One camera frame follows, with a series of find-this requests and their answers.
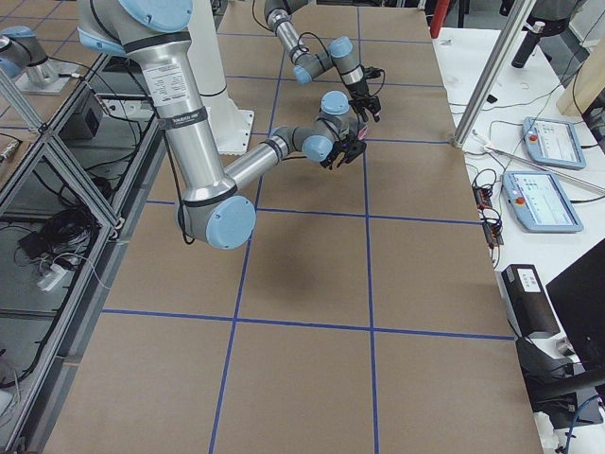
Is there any far teach pendant tablet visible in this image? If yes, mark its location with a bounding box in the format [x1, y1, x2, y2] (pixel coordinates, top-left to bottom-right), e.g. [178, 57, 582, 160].
[522, 117, 586, 170]

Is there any aluminium frame post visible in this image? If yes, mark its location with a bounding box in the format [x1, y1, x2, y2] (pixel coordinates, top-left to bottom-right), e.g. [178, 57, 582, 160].
[452, 0, 536, 148]

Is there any dark brown box with label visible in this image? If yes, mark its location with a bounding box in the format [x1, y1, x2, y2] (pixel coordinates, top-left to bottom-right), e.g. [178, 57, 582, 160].
[501, 264, 561, 339]

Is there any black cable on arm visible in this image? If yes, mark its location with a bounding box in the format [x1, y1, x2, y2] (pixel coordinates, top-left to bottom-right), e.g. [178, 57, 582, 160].
[163, 113, 199, 246]
[287, 31, 332, 62]

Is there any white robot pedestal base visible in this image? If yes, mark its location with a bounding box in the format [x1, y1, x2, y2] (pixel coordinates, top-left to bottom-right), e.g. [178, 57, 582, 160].
[188, 0, 256, 155]

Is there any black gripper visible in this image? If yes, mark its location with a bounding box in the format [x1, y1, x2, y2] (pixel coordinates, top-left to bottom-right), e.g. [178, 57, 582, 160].
[320, 141, 351, 170]
[346, 79, 381, 122]

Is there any near teach pendant tablet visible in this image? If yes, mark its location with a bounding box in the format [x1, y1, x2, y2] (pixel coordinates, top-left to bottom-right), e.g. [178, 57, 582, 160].
[502, 171, 583, 234]

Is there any aluminium side frame rail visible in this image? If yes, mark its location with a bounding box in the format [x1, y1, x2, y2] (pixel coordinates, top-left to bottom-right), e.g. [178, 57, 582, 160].
[1, 57, 164, 453]

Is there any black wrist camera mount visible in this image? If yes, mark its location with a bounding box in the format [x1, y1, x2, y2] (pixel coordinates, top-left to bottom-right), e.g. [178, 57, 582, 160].
[337, 132, 367, 167]
[363, 66, 384, 79]

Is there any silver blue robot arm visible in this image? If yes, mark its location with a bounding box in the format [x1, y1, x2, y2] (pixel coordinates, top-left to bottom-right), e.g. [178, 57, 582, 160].
[263, 0, 386, 122]
[78, 1, 368, 250]

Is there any black cylinder bottle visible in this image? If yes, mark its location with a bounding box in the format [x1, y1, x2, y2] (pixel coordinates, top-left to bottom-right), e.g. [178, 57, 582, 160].
[511, 21, 545, 68]

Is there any black monitor with stand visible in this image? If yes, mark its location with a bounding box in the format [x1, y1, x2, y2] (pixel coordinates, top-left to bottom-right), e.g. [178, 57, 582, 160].
[516, 242, 604, 428]

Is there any teach pendant tablet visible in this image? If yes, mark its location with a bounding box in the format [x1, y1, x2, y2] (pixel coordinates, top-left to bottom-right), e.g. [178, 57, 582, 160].
[522, 117, 586, 170]
[502, 171, 583, 234]

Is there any white power strip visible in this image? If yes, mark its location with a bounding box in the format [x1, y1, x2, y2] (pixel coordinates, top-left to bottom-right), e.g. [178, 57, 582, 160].
[37, 263, 67, 291]

